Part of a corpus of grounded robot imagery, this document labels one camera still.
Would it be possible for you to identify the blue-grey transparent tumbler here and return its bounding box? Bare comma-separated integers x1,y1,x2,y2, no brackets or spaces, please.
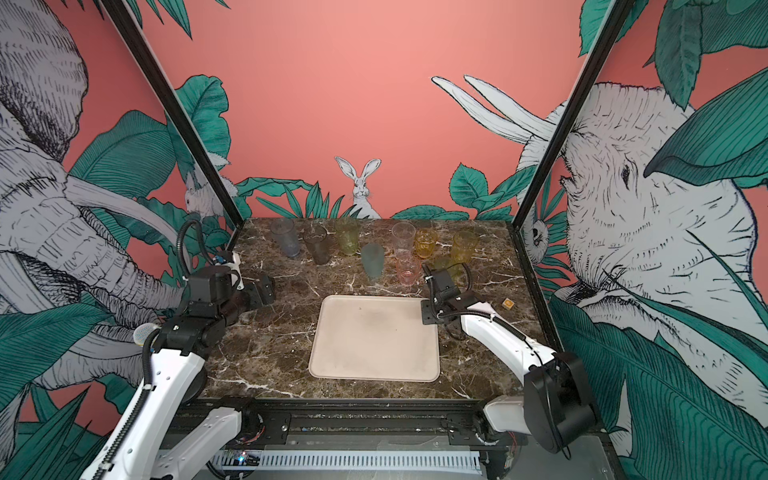
270,218,300,258

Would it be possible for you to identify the dark smoky transparent tumbler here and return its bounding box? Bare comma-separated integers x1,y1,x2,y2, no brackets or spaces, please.
303,224,331,265

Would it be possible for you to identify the beige plastic tray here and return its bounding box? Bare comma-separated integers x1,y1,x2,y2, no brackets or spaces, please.
308,295,440,383

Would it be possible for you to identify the light green faceted tumbler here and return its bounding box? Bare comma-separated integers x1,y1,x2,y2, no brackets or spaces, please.
335,217,360,256

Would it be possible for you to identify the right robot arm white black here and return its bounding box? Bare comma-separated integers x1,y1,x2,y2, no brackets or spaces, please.
421,264,602,453

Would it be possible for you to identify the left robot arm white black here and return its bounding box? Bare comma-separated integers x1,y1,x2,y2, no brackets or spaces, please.
81,251,275,479

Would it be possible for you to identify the green short tumbler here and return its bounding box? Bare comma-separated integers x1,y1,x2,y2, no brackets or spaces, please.
432,256,465,284

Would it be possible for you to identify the pink faceted short tumbler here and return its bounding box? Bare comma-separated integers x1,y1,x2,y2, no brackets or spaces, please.
395,249,422,286

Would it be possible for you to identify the yellow tall tumbler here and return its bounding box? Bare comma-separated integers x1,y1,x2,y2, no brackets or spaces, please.
450,229,479,264

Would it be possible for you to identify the amber faceted tumbler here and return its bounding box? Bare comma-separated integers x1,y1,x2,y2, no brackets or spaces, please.
413,225,438,260

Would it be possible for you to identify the clear pink tall tumbler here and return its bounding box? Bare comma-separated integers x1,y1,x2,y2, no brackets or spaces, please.
391,221,416,256

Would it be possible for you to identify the teal frosted tumbler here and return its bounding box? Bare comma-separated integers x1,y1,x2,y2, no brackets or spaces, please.
361,243,385,280

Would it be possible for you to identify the white ribbed vent strip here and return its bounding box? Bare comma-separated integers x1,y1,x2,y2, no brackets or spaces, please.
210,450,484,475

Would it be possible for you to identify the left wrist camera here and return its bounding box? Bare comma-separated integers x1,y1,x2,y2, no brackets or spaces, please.
213,250,244,290

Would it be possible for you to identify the black front frame rail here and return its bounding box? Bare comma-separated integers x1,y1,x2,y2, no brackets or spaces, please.
173,397,607,448

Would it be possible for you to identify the black left frame post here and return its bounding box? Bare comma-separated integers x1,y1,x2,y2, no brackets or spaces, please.
100,0,244,228

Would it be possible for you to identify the black frame post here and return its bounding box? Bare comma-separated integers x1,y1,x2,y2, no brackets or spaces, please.
100,0,244,228
511,0,634,233

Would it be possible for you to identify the black right frame post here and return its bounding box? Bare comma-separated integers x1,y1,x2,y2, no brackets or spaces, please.
511,0,634,233

